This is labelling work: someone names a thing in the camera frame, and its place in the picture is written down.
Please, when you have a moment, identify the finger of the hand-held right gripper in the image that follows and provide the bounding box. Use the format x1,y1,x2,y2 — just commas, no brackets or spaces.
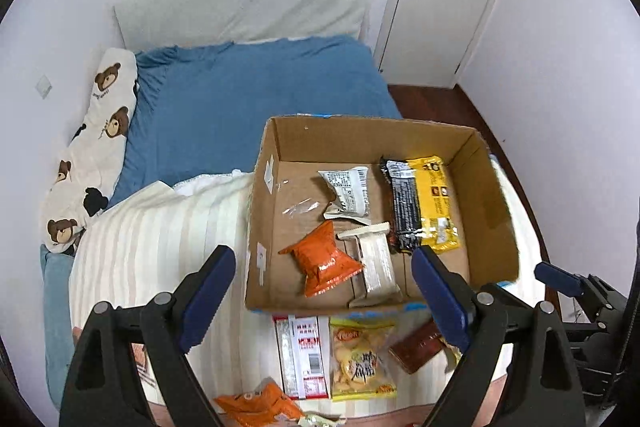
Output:
534,261,627,324
562,324,608,347

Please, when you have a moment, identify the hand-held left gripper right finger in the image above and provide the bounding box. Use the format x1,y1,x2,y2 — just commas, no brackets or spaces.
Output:
411,246,586,427

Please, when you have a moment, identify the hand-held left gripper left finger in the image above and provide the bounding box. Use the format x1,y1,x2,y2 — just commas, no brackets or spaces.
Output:
59,246,236,427

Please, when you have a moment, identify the brown snack packet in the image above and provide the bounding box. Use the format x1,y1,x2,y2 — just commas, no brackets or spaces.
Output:
389,319,446,375

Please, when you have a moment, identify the yellow cracker packet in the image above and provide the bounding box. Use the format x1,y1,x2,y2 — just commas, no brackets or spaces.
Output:
328,314,398,403

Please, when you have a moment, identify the red white snack packet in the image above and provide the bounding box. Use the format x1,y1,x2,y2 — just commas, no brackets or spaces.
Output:
272,314,329,400

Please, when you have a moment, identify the orange snack packet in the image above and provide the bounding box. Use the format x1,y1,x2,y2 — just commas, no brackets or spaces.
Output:
278,220,364,299
215,381,305,427

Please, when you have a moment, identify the pale green snack packet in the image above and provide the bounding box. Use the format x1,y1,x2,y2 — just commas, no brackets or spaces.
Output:
299,412,347,427

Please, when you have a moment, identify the cardboard box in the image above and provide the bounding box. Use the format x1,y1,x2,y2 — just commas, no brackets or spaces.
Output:
244,114,521,313

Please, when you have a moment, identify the cream wafer packet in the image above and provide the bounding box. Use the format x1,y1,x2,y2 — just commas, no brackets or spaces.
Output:
337,222,403,309

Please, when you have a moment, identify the striped cream blanket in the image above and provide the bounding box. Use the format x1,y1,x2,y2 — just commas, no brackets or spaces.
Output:
67,157,547,422

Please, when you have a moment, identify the long yellow snack packet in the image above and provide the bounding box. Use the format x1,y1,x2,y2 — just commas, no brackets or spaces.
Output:
406,155,461,255

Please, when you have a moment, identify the black snack packet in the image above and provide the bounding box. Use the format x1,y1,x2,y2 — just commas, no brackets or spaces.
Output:
378,157,426,254

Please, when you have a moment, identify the white lace-edged sheet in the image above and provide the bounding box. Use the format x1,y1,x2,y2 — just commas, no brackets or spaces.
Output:
171,171,253,198

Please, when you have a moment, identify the grey white snack packet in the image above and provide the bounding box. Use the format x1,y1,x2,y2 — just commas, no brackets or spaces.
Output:
317,166,372,225

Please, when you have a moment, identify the bear print pillow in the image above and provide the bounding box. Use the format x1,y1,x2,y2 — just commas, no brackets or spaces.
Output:
40,48,139,254

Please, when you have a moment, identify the blue bed sheet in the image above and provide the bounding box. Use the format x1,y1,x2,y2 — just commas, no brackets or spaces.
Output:
107,34,403,208

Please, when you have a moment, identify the white pillow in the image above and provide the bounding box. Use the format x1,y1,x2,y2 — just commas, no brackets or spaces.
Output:
114,0,368,52

